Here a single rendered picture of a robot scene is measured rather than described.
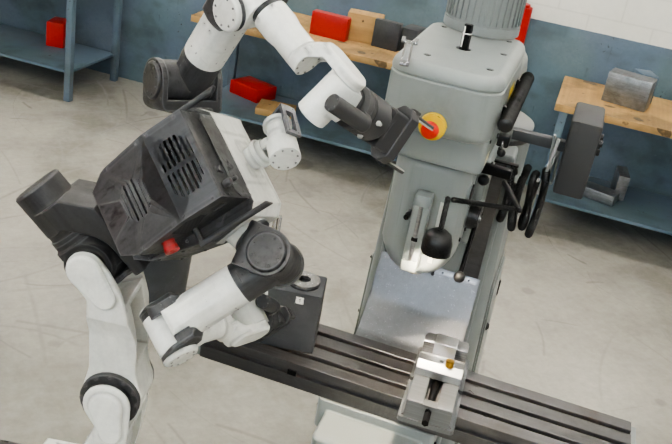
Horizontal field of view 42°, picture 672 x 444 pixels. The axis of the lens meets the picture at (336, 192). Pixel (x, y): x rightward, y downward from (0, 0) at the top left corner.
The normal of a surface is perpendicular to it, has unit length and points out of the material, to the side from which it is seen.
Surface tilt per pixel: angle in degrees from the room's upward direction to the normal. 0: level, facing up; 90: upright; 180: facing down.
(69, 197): 1
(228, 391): 0
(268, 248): 53
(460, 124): 90
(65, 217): 90
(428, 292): 63
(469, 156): 90
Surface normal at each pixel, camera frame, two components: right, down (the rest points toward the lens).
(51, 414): 0.16, -0.90
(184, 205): -0.37, -0.05
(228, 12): -0.68, 0.28
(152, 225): -0.56, 0.09
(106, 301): -0.10, 0.40
